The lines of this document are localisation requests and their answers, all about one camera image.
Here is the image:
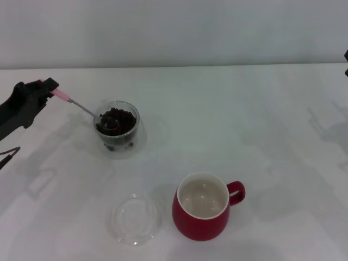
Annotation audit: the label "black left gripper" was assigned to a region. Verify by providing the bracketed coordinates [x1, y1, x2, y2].
[0, 77, 59, 141]

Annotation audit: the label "pink-handled metal spoon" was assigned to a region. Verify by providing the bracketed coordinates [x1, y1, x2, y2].
[40, 78, 121, 130]

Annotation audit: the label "red ceramic mug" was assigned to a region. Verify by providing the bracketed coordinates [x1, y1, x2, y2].
[171, 171, 246, 242]

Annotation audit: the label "dark coffee beans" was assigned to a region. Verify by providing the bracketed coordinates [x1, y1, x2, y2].
[95, 107, 136, 136]

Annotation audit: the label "clear glass dish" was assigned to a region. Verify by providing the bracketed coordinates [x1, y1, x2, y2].
[105, 193, 164, 239]

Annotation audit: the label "dark thin cable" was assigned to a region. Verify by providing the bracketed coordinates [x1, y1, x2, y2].
[0, 146, 21, 171]

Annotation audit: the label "clear double-wall glass cup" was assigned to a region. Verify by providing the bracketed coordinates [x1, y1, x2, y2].
[92, 100, 149, 160]

